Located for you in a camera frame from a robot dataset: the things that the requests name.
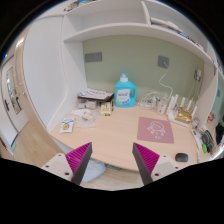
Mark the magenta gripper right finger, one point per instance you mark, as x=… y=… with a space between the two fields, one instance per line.
x=151 y=165

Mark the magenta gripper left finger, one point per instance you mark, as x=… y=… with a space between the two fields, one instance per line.
x=70 y=166

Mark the pink mouse pad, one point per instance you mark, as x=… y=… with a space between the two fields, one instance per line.
x=155 y=130

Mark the black computer mouse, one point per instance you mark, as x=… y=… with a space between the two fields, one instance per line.
x=181 y=157

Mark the white yellow packet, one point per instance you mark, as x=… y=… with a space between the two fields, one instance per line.
x=67 y=124

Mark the clear plastic bag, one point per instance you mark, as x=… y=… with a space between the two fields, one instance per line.
x=85 y=118

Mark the white power strip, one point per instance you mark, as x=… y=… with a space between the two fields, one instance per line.
x=198 y=140

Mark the gold box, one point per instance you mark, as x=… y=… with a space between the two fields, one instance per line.
x=183 y=116

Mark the small beige box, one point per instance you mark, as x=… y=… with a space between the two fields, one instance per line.
x=106 y=109

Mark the white wifi router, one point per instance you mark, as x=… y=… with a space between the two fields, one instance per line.
x=172 y=110

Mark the blue detergent bottle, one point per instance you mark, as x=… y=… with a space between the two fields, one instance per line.
x=125 y=92

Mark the white shelf board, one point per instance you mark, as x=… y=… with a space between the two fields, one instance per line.
x=140 y=30

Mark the grey wall socket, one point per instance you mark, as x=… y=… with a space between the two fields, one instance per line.
x=163 y=62

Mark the grey wall panel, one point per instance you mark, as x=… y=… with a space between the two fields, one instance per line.
x=93 y=57

